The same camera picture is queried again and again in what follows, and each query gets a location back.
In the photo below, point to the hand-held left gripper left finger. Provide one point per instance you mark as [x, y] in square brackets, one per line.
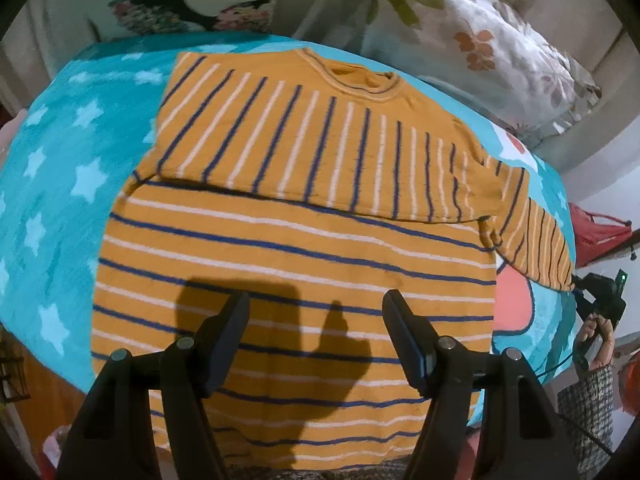
[226, 344]

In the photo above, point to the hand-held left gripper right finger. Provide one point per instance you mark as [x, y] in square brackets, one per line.
[407, 341]

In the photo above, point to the orange striped sweater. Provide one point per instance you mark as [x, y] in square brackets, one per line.
[300, 240]

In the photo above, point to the person's right forearm checkered sleeve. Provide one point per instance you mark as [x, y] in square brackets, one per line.
[587, 410]

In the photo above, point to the person's right hand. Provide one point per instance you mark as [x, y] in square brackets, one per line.
[602, 347]

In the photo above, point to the red bag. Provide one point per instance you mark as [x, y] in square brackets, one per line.
[595, 235]

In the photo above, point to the orange wooden panel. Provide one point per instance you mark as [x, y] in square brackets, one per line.
[50, 410]

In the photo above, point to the blue star cartoon blanket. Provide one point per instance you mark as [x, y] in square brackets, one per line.
[60, 160]

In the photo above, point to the white leaf print pillow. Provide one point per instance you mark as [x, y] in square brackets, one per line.
[475, 35]

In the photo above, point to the pink cloth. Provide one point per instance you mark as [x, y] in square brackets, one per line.
[9, 130]

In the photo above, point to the white pillow with dark floral print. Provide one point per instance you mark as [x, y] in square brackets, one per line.
[150, 10]

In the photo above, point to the beige curtain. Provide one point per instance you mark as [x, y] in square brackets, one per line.
[320, 5]

